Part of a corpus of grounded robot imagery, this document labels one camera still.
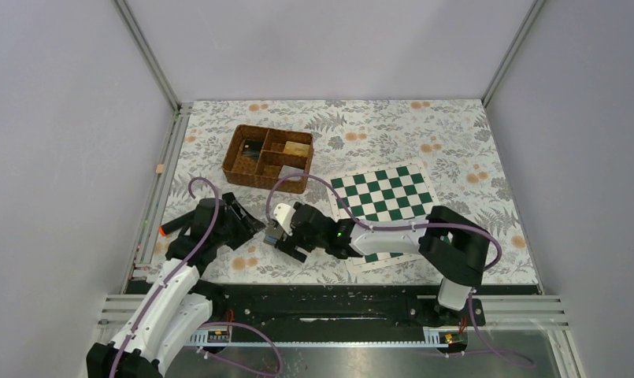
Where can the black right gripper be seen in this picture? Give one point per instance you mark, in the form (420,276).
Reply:
(291,250)

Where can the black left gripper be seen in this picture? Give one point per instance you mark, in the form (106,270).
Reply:
(245,233)

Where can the silver metal card holder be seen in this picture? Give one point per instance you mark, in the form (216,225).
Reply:
(273,233)

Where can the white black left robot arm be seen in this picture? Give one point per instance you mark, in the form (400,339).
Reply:
(179,301)

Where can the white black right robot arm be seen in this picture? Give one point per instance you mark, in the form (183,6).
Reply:
(453,245)

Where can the black cards in basket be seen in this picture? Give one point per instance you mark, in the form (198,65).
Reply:
(252,149)

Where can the gold cards in basket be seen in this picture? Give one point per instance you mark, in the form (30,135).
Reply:
(297,149)

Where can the black microphone orange tip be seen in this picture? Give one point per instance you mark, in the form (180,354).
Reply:
(180,224)

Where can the brown woven divided basket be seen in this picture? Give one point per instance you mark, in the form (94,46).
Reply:
(272,165)

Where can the green white chessboard mat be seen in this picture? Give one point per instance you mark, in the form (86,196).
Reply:
(401,190)

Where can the floral patterned table mat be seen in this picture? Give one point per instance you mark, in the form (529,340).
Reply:
(449,142)

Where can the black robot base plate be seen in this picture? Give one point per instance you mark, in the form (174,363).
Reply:
(333,313)

